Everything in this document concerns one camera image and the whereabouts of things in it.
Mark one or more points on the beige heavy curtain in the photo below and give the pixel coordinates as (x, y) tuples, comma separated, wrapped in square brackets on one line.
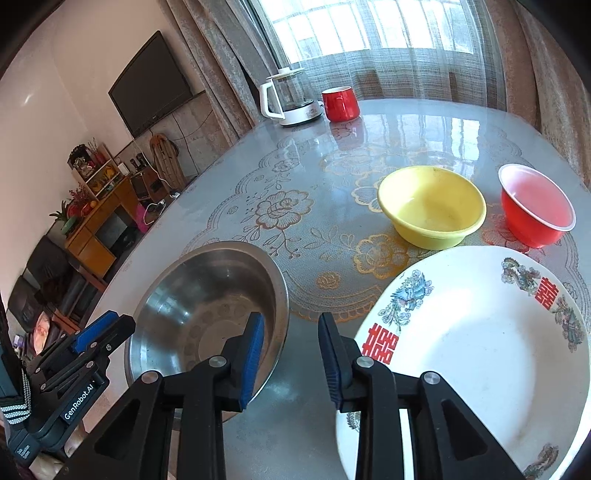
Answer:
[(545, 69), (221, 69)]

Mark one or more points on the stainless steel bowl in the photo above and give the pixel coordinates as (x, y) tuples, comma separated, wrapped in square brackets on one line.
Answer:
[(194, 304)]

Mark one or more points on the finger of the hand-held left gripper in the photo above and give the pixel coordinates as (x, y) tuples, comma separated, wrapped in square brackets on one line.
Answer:
[(94, 330), (122, 327)]

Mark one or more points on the black leather chair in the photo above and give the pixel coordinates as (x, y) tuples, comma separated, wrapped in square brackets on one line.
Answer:
[(46, 267)]

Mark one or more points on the red plastic bowl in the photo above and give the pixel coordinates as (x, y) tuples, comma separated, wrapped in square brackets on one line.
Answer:
[(535, 207)]

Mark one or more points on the wooden display shelf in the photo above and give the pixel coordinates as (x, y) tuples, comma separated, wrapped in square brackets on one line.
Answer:
[(92, 161)]

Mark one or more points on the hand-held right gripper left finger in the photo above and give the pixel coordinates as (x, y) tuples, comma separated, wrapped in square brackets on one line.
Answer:
[(251, 360)]

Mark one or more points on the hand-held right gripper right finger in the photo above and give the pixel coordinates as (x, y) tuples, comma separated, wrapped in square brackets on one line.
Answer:
[(330, 360)]

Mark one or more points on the barred window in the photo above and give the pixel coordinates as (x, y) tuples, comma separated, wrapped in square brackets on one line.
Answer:
[(369, 23)]

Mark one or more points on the yellow plastic bowl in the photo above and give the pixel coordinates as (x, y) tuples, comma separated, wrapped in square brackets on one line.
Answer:
[(429, 203)]

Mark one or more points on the red mug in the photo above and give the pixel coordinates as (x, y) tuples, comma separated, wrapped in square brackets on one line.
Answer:
[(340, 105)]

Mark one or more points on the large white printed plate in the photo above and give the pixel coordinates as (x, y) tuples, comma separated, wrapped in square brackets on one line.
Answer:
[(485, 360)]

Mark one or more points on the wooden cabinet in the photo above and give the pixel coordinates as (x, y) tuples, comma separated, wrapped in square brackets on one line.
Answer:
[(92, 249)]

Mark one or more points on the sheer white curtain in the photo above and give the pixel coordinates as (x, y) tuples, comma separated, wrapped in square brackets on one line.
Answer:
[(392, 78)]

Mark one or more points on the black wall television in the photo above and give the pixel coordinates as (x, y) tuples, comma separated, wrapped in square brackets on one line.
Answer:
[(150, 85)]

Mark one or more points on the white glass electric kettle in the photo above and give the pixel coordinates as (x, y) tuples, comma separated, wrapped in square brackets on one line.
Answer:
[(295, 99)]

